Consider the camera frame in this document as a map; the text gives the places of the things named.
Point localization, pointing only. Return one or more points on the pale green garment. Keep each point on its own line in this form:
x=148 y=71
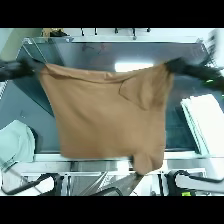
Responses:
x=15 y=143

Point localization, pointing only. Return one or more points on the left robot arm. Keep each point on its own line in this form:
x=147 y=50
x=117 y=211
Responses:
x=15 y=69

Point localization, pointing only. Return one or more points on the white garment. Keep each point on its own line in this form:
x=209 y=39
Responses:
x=208 y=123

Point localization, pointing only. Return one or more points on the brown T-shirt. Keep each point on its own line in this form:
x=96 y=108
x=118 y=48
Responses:
x=100 y=113

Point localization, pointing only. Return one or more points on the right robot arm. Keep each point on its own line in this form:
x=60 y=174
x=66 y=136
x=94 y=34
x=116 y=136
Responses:
x=196 y=70

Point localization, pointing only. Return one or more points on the silver frame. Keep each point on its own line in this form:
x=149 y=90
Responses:
x=96 y=165

